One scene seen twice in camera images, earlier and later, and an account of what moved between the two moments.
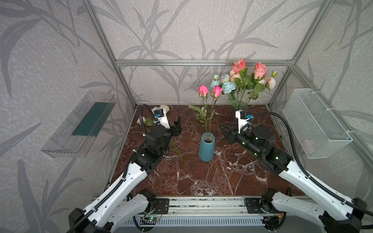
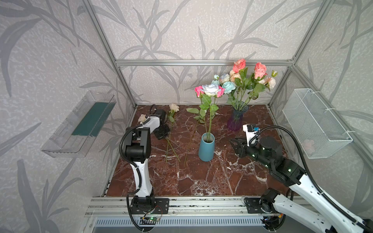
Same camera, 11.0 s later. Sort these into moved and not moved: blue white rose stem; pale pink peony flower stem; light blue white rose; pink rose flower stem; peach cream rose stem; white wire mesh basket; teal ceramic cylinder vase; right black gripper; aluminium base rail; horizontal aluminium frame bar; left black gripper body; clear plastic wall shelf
Moved: right black gripper; light blue white rose; left black gripper body; peach cream rose stem
Not moved: teal ceramic cylinder vase; horizontal aluminium frame bar; white wire mesh basket; aluminium base rail; clear plastic wall shelf; blue white rose stem; pale pink peony flower stem; pink rose flower stem
